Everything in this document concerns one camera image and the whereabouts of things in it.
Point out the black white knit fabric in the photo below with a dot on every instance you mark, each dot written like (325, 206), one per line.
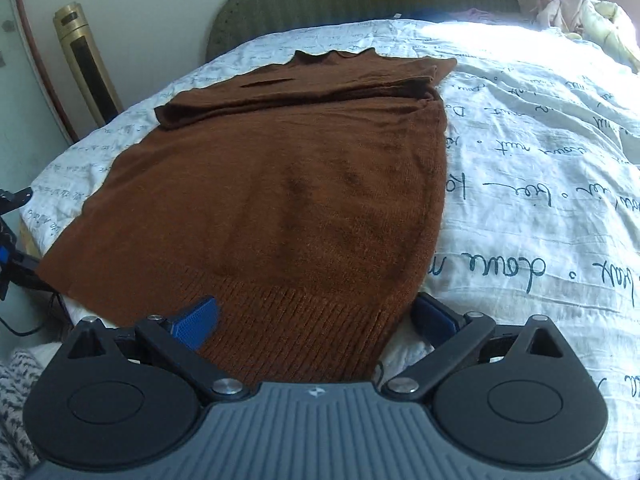
(15, 410)

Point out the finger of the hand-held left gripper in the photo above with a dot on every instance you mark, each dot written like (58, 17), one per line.
(25, 272)
(17, 197)

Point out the dark blue cloth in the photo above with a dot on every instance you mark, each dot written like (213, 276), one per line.
(427, 13)

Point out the brown knit sweater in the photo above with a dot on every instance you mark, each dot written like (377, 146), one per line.
(275, 185)

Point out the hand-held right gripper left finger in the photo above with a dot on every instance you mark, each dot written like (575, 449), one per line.
(192, 322)

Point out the pink clothes pile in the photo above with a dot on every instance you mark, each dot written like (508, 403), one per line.
(565, 7)

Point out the gold tower air conditioner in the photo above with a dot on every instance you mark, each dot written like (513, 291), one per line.
(85, 60)

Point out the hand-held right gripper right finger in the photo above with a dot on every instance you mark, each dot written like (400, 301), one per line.
(434, 317)

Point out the white script printed quilt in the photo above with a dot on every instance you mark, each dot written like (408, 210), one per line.
(525, 160)

